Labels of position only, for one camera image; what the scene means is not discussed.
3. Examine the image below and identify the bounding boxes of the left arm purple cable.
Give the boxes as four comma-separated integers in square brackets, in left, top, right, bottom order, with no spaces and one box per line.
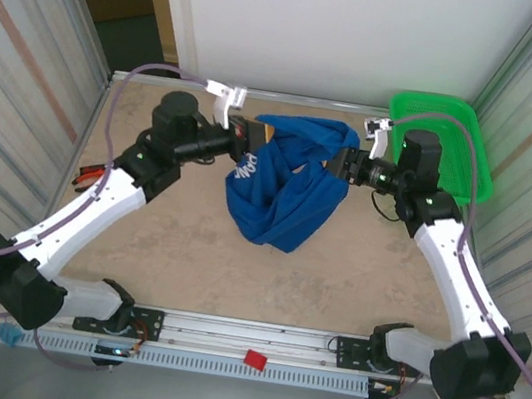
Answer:
[0,38,214,385]

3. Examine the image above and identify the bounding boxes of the green plastic basket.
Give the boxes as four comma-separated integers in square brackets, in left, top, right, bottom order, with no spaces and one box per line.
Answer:
[374,86,508,212]

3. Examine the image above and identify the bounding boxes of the small red block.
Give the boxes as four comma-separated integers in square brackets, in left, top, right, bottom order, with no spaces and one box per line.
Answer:
[242,347,270,373]

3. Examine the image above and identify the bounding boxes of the aluminium table edge rail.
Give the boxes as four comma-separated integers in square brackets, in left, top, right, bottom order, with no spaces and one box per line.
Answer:
[110,64,392,125]

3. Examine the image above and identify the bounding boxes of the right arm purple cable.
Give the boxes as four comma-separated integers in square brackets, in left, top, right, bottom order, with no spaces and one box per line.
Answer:
[348,106,532,399]

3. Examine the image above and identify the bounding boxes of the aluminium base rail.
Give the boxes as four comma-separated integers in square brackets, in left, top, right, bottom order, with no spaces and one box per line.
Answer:
[0,276,518,399]

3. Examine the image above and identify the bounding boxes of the orange-handled pliers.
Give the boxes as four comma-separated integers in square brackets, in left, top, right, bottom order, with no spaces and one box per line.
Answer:
[70,159,110,198]

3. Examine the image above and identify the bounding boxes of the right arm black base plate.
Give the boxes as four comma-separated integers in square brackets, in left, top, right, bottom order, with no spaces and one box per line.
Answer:
[333,333,429,382]

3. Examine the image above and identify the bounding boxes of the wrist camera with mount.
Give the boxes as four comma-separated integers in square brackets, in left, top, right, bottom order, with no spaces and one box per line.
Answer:
[200,78,250,132]
[358,114,392,162]

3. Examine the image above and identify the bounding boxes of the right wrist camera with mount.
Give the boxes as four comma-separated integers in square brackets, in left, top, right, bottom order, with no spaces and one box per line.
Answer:
[358,114,392,162]

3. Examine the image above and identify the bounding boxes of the blue printed t-shirt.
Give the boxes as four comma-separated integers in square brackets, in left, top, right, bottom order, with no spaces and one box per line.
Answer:
[215,105,364,262]

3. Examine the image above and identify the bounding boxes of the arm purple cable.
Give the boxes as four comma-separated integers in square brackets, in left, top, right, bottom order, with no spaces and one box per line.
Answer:
[348,106,532,399]
[0,38,214,385]

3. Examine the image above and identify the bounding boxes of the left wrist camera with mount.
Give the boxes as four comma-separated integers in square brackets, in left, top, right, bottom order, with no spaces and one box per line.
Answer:
[200,78,250,132]

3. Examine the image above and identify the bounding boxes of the grey slotted cable duct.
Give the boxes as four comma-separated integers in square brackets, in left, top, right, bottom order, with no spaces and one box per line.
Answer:
[22,326,373,399]

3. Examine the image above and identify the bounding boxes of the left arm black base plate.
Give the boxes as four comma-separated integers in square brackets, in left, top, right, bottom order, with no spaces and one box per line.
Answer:
[112,304,166,345]

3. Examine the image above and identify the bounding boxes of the small blue connector block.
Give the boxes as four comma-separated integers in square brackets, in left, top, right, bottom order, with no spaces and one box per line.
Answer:
[0,322,23,349]

